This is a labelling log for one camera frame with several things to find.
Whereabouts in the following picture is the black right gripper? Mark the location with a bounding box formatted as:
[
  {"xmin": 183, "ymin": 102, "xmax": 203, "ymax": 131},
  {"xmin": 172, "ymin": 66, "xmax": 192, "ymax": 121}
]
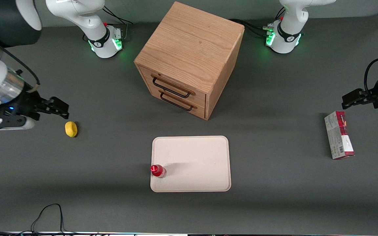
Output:
[{"xmin": 0, "ymin": 88, "xmax": 70, "ymax": 119}]

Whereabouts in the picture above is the red soda can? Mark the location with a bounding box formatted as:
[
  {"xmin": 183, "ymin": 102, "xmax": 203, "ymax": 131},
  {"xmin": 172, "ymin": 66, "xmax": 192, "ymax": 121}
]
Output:
[{"xmin": 150, "ymin": 165, "xmax": 167, "ymax": 178}]

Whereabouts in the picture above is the white rectangular tray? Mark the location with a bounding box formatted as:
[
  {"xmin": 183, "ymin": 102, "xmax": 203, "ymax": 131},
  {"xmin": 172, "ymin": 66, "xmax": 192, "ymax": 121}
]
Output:
[{"xmin": 150, "ymin": 136, "xmax": 232, "ymax": 192}]

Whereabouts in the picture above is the yellow lemon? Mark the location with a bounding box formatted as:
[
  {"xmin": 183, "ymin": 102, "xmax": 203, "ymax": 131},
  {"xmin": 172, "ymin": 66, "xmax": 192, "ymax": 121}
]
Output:
[{"xmin": 65, "ymin": 121, "xmax": 78, "ymax": 138}]

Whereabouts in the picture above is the red and grey carton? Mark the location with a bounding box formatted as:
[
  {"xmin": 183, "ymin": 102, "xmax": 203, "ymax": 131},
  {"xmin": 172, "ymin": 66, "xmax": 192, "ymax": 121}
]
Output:
[{"xmin": 324, "ymin": 111, "xmax": 355, "ymax": 160}]

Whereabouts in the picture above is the wooden drawer front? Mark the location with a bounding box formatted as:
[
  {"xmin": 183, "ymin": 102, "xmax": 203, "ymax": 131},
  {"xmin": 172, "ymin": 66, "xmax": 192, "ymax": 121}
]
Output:
[
  {"xmin": 144, "ymin": 83, "xmax": 206, "ymax": 119},
  {"xmin": 139, "ymin": 67, "xmax": 207, "ymax": 106}
]

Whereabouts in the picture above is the wooden drawer cabinet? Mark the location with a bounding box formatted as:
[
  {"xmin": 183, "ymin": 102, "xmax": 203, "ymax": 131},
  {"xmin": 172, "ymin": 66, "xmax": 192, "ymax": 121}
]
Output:
[{"xmin": 134, "ymin": 1, "xmax": 245, "ymax": 121}]

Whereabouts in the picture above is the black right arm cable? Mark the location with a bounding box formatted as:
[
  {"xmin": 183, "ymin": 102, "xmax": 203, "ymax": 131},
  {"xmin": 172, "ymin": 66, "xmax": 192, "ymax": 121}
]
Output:
[{"xmin": 0, "ymin": 29, "xmax": 41, "ymax": 94}]

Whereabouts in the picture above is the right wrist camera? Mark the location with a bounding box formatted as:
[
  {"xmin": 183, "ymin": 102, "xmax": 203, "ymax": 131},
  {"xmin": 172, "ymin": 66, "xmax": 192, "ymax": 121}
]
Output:
[{"xmin": 0, "ymin": 114, "xmax": 36, "ymax": 131}]

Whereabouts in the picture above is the black looped table cable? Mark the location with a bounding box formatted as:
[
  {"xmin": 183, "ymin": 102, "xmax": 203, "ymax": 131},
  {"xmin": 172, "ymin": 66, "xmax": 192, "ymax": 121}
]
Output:
[{"xmin": 0, "ymin": 203, "xmax": 78, "ymax": 236}]

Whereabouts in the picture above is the black right base cable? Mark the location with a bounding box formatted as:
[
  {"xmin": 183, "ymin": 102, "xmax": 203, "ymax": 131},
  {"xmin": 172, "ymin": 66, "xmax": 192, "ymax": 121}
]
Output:
[{"xmin": 102, "ymin": 5, "xmax": 134, "ymax": 42}]

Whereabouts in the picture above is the black base cable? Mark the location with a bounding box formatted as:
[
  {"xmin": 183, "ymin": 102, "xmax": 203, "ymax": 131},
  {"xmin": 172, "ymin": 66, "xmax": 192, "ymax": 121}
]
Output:
[
  {"xmin": 230, "ymin": 19, "xmax": 274, "ymax": 37},
  {"xmin": 102, "ymin": 5, "xmax": 134, "ymax": 42}
]

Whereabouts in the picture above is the black drawer handle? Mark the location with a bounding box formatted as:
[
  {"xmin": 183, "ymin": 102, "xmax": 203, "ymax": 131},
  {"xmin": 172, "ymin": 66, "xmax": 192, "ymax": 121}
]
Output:
[
  {"xmin": 152, "ymin": 76, "xmax": 191, "ymax": 98},
  {"xmin": 160, "ymin": 92, "xmax": 195, "ymax": 112}
]

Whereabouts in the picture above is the black left base cable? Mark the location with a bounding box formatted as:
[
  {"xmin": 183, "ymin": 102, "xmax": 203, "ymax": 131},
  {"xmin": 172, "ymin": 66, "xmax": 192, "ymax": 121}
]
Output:
[{"xmin": 230, "ymin": 19, "xmax": 274, "ymax": 37}]

